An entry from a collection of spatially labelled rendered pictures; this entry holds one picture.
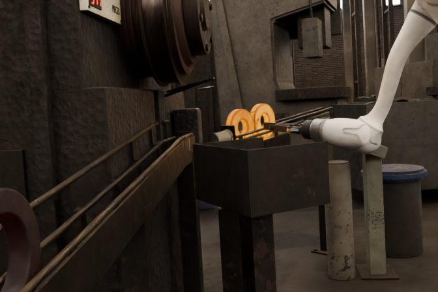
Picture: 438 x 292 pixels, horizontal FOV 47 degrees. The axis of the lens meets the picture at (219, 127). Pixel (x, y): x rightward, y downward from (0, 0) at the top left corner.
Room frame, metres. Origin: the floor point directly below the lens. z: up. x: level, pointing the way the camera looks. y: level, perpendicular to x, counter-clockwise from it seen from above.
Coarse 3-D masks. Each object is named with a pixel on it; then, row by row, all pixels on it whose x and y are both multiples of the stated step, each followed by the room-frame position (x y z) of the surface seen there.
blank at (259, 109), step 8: (256, 104) 2.26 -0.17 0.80; (264, 104) 2.26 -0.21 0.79; (256, 112) 2.21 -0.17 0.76; (264, 112) 2.25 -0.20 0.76; (272, 112) 2.30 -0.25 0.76; (256, 120) 2.21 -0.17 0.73; (264, 120) 2.30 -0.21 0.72; (272, 120) 2.30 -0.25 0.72; (256, 128) 2.21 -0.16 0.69; (264, 136) 2.25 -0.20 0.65
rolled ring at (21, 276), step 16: (0, 192) 0.62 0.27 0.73; (16, 192) 0.65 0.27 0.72; (0, 208) 0.61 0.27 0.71; (16, 208) 0.65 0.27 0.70; (16, 224) 0.66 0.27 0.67; (32, 224) 0.69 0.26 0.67; (16, 240) 0.68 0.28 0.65; (32, 240) 0.68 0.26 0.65; (16, 256) 0.68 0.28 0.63; (32, 256) 0.68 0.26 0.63; (16, 272) 0.67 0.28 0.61; (32, 272) 0.68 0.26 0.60; (16, 288) 0.65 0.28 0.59
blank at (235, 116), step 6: (234, 114) 2.11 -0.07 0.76; (240, 114) 2.13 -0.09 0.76; (246, 114) 2.16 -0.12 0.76; (228, 120) 2.10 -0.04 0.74; (234, 120) 2.10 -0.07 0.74; (240, 120) 2.13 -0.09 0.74; (246, 120) 2.16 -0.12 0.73; (252, 120) 2.19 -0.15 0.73; (246, 126) 2.17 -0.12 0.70; (252, 126) 2.19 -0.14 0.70
